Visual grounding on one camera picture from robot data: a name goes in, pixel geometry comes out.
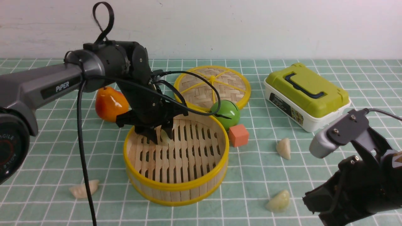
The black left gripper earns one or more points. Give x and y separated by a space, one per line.
149 109

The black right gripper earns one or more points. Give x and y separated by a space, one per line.
357 190

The cream dumpling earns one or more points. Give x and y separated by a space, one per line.
79 191
283 148

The pale green dumpling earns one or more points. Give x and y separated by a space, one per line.
279 203
164 135

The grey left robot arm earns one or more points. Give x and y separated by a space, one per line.
24 92

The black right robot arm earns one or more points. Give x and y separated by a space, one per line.
358 190

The bamboo steamer tray yellow rim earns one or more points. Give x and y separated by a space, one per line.
183 170

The woven bamboo steamer lid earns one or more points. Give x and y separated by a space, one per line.
230 84

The orange red toy pear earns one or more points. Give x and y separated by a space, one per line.
110 103

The green toy apple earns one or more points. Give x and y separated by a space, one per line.
228 114

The orange foam cube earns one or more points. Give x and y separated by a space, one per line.
238 135

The green white lunch box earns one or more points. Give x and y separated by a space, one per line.
306 97

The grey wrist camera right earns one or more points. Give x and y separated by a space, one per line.
352 127

